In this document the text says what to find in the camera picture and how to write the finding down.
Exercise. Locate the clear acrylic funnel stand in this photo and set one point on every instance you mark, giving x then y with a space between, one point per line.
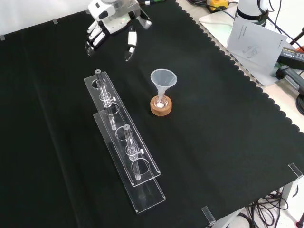
133 152

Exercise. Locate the clear tape piece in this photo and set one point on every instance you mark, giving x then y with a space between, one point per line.
55 21
2 37

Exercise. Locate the yellow stop button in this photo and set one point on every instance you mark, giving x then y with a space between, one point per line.
217 3

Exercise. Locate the black power adapter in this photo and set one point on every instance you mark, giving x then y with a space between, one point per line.
293 55

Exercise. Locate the translucent plastic funnel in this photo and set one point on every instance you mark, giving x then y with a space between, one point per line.
163 79

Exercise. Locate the pale base board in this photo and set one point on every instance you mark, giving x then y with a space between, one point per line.
213 25

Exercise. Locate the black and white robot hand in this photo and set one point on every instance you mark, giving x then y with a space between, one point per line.
114 23

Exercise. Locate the white paper booklet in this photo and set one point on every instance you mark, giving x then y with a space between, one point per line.
256 45

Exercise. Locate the black bench cloth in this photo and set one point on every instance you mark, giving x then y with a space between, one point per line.
71 142

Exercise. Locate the black tripod leg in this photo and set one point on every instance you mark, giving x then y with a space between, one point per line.
298 39

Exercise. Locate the small round-bottom glass flask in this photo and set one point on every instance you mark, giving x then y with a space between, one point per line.
160 102

